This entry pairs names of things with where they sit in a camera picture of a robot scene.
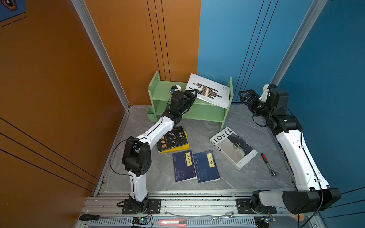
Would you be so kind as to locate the white book with brown blocks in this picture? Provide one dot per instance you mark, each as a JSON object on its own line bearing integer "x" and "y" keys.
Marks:
{"x": 209, "y": 91}

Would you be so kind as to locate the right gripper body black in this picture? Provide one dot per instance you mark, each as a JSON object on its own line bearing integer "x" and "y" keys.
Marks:
{"x": 256, "y": 107}

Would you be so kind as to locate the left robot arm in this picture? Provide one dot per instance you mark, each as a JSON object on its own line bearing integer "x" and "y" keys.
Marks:
{"x": 137, "y": 153}

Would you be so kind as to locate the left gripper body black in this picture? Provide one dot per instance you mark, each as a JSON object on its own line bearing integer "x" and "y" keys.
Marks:
{"x": 185, "y": 106}

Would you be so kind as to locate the silver open-end wrench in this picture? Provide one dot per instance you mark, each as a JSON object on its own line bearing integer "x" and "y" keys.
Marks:
{"x": 227, "y": 216}

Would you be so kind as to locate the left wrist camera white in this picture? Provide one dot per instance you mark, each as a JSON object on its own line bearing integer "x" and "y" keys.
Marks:
{"x": 175, "y": 88}

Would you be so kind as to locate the dark blue book left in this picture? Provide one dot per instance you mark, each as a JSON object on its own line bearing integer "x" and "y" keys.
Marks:
{"x": 184, "y": 168}

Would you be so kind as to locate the white LOVER magazine book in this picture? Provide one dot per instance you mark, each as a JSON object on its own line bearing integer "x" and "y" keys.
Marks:
{"x": 233, "y": 147}

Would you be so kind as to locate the right green circuit board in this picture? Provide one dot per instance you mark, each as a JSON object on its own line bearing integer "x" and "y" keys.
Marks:
{"x": 264, "y": 222}

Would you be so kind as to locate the black book with gold title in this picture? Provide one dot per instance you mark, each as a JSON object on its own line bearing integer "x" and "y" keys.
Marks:
{"x": 174, "y": 139}

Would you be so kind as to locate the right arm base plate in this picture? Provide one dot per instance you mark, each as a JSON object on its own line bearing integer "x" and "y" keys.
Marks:
{"x": 244, "y": 207}

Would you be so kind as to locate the aluminium rail frame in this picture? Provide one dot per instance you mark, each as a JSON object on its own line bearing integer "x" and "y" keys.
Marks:
{"x": 197, "y": 207}

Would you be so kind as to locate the left green circuit board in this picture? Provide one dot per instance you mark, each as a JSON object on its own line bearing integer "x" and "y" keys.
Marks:
{"x": 141, "y": 222}

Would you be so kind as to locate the green circuit board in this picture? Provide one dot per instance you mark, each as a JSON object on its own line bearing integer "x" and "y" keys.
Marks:
{"x": 141, "y": 222}
{"x": 264, "y": 222}

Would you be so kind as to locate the green wooden two-tier shelf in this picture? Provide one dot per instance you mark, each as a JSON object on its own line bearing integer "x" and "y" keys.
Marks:
{"x": 165, "y": 102}

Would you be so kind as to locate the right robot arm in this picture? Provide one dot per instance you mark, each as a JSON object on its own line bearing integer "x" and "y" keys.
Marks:
{"x": 313, "y": 193}

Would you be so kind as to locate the black handled screwdriver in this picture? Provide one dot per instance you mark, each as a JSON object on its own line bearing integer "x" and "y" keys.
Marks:
{"x": 88, "y": 217}

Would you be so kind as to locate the dark blue book right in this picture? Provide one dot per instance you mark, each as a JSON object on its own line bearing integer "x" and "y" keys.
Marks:
{"x": 205, "y": 167}

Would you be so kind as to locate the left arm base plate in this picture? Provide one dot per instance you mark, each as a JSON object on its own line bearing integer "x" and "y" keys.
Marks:
{"x": 132, "y": 206}

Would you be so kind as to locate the yellow book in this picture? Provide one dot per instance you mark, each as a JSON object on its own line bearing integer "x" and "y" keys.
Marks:
{"x": 179, "y": 148}

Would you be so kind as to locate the red utility knife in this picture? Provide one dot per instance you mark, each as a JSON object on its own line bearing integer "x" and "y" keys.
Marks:
{"x": 180, "y": 223}

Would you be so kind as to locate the dark blue book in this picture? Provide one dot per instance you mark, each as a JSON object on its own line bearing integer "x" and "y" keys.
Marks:
{"x": 184, "y": 168}
{"x": 205, "y": 167}

